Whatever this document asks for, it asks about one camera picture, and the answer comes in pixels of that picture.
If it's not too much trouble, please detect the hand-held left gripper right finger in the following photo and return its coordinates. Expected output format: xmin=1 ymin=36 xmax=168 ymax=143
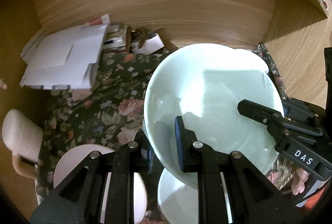
xmin=174 ymin=115 xmax=298 ymax=224

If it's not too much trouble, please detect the white jug with beige handle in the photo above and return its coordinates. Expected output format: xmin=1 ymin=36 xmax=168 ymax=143
xmin=2 ymin=109 xmax=43 ymax=180

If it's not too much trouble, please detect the small white box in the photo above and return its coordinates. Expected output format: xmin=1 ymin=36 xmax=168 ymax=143
xmin=131 ymin=28 xmax=165 ymax=55

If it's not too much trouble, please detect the stack of booklets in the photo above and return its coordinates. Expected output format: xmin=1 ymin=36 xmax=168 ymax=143
xmin=103 ymin=23 xmax=131 ymax=53

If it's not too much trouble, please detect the floral green tablecloth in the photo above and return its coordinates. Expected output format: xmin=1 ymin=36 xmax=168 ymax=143
xmin=35 ymin=42 xmax=312 ymax=224

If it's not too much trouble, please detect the person's right hand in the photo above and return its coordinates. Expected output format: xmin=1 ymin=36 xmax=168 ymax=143
xmin=290 ymin=169 xmax=311 ymax=196

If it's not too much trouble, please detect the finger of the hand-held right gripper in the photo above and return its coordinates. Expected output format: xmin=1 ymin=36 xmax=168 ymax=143
xmin=237 ymin=99 xmax=287 ymax=134
xmin=281 ymin=99 xmax=325 ymax=124

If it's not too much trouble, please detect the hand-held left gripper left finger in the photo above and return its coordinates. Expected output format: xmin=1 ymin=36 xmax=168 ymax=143
xmin=30 ymin=128 xmax=156 ymax=224

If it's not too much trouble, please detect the stack of white papers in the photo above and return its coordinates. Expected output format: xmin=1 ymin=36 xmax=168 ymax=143
xmin=20 ymin=14 xmax=112 ymax=91

